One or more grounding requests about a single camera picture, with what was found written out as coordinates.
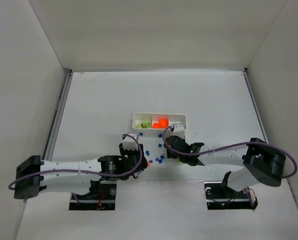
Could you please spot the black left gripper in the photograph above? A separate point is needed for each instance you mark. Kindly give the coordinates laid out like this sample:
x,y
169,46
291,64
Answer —
x,y
136,162

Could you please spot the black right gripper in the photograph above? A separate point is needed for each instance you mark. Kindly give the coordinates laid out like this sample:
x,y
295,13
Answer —
x,y
175,144

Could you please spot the orange dish lego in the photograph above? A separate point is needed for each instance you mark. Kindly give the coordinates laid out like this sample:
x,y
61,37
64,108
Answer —
x,y
163,122
156,125

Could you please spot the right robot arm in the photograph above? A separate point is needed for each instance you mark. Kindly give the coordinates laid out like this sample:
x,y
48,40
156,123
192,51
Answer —
x,y
259,162

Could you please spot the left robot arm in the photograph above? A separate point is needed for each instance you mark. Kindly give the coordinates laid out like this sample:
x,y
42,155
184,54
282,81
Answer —
x,y
35,176

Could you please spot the white sorting tray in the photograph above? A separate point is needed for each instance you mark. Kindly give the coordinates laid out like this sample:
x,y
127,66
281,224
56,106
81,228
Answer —
x,y
139,117

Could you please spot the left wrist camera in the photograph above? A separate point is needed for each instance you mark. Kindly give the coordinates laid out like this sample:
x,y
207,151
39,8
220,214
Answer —
x,y
129,141

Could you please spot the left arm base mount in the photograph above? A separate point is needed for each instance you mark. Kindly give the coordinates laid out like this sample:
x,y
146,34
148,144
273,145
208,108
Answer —
x,y
101,197

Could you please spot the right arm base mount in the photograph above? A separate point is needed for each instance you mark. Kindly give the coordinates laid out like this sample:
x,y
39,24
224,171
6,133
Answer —
x,y
220,197

